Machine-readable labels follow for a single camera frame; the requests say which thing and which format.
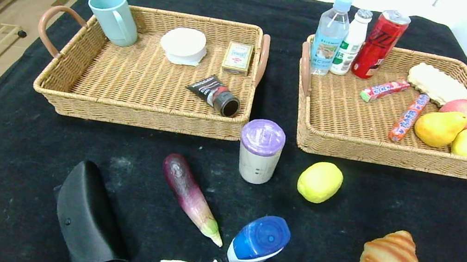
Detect yellow lemon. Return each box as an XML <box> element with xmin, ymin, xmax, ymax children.
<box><xmin>295</xmin><ymin>158</ymin><xmax>346</xmax><ymax>208</ymax></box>

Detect purple eggplant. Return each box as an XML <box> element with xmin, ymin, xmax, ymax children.
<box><xmin>151</xmin><ymin>152</ymin><xmax>236</xmax><ymax>248</ymax></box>

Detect red cola can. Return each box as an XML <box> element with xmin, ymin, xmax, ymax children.
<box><xmin>350</xmin><ymin>5</ymin><xmax>412</xmax><ymax>85</ymax></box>

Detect white milk bottle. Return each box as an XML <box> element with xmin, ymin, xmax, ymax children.
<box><xmin>330</xmin><ymin>5</ymin><xmax>374</xmax><ymax>79</ymax></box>

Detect long orange candy roll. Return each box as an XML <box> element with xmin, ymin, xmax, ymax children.
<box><xmin>388</xmin><ymin>89</ymin><xmax>431</xmax><ymax>147</ymax></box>

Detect red peach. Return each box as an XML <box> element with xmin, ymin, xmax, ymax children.
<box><xmin>437</xmin><ymin>95</ymin><xmax>467</xmax><ymax>129</ymax></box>

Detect black cosmetic tube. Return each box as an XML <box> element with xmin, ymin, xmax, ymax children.
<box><xmin>183</xmin><ymin>72</ymin><xmax>245</xmax><ymax>119</ymax></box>

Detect white bottle blue cap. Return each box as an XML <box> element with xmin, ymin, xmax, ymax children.
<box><xmin>225</xmin><ymin>210</ymin><xmax>294</xmax><ymax>262</ymax></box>

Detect playing card box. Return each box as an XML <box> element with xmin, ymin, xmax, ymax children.
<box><xmin>221</xmin><ymin>40</ymin><xmax>255</xmax><ymax>77</ymax></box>

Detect white cup purple lid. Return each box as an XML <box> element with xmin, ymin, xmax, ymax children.
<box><xmin>233</xmin><ymin>116</ymin><xmax>289</xmax><ymax>188</ymax></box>

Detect cream waffle biscuit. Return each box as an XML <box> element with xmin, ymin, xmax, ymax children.
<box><xmin>404</xmin><ymin>60</ymin><xmax>467</xmax><ymax>111</ymax></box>

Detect short pink candy roll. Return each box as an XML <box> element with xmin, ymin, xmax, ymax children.
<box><xmin>359</xmin><ymin>73</ymin><xmax>411</xmax><ymax>108</ymax></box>

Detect clear water bottle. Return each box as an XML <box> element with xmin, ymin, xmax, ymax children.
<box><xmin>307</xmin><ymin>0</ymin><xmax>355</xmax><ymax>79</ymax></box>

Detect black glasses case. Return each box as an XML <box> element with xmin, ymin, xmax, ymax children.
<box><xmin>43</xmin><ymin>156</ymin><xmax>144</xmax><ymax>262</ymax></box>

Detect wicker basket brown handles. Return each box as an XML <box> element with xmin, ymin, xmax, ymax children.
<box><xmin>285</xmin><ymin>32</ymin><xmax>467</xmax><ymax>180</ymax></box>
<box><xmin>25</xmin><ymin>0</ymin><xmax>274</xmax><ymax>146</ymax></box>

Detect white round lidded container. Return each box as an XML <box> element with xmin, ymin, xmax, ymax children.
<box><xmin>157</xmin><ymin>24</ymin><xmax>210</xmax><ymax>69</ymax></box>

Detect light blue mug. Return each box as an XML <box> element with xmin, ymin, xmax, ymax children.
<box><xmin>83</xmin><ymin>0</ymin><xmax>144</xmax><ymax>49</ymax></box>

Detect yellow pear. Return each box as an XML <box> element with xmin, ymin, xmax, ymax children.
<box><xmin>411</xmin><ymin>106</ymin><xmax>467</xmax><ymax>152</ymax></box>

